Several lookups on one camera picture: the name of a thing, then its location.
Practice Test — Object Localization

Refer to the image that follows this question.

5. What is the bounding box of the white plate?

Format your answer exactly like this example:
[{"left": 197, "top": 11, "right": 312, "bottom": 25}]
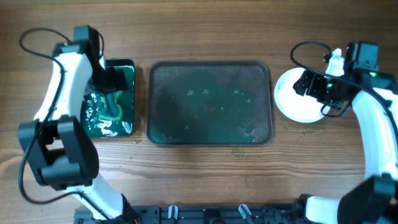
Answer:
[{"left": 274, "top": 67, "right": 325, "bottom": 123}]

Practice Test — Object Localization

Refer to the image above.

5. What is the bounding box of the green yellow sponge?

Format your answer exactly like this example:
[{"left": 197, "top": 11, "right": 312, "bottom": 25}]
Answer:
[{"left": 98, "top": 91, "right": 123, "bottom": 121}]

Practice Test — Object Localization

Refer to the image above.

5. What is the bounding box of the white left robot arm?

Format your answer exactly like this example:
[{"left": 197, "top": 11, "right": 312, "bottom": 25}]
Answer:
[{"left": 17, "top": 40, "right": 141, "bottom": 223}]

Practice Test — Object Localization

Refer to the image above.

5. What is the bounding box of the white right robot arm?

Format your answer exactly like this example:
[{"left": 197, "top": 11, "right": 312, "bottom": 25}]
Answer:
[{"left": 290, "top": 41, "right": 397, "bottom": 223}]

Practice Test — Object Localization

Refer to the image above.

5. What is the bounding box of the dark grey serving tray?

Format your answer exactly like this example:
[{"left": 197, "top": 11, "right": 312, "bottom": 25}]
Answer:
[{"left": 146, "top": 60, "right": 273, "bottom": 147}]

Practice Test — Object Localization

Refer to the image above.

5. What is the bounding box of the black basin with green water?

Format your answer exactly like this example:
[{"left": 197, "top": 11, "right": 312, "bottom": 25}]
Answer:
[{"left": 80, "top": 59, "right": 136, "bottom": 138}]

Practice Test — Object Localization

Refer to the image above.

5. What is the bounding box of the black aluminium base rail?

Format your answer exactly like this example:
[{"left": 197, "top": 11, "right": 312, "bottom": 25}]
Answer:
[{"left": 73, "top": 203, "right": 304, "bottom": 224}]

